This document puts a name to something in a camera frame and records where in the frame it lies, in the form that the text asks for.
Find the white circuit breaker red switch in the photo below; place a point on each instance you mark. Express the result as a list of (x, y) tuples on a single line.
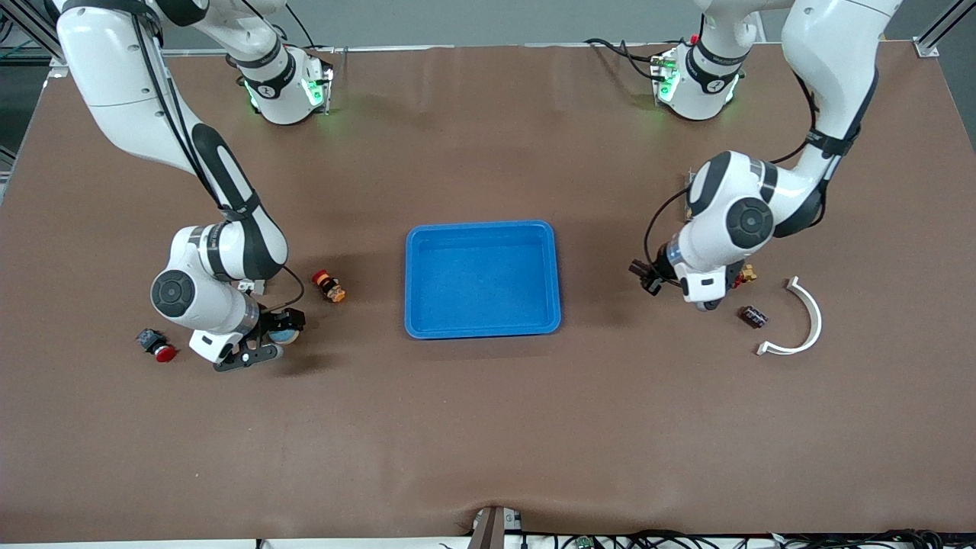
[(252, 288)]

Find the grey metal bracket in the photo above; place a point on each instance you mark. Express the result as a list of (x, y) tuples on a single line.
[(494, 530)]

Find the light blue call bell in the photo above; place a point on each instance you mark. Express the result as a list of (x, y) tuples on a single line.
[(286, 335)]

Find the white curved plastic piece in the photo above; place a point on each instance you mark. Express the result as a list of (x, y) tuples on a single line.
[(817, 320)]

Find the red mushroom push button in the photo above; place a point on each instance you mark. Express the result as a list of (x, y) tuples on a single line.
[(155, 344)]

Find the brown table mat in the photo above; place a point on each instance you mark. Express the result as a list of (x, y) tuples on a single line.
[(488, 427)]

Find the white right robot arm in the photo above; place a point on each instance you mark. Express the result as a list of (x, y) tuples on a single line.
[(114, 76)]

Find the blue plastic tray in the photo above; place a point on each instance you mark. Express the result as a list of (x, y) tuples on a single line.
[(480, 282)]

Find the yellow red emergency stop button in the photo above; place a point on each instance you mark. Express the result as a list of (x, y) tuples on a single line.
[(329, 287)]

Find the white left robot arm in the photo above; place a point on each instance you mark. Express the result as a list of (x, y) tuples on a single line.
[(831, 61)]

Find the black electrolytic capacitor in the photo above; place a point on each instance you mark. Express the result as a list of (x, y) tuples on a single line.
[(754, 316)]

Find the aluminium frame profile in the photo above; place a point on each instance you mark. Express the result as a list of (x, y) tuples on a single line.
[(34, 27), (924, 47)]

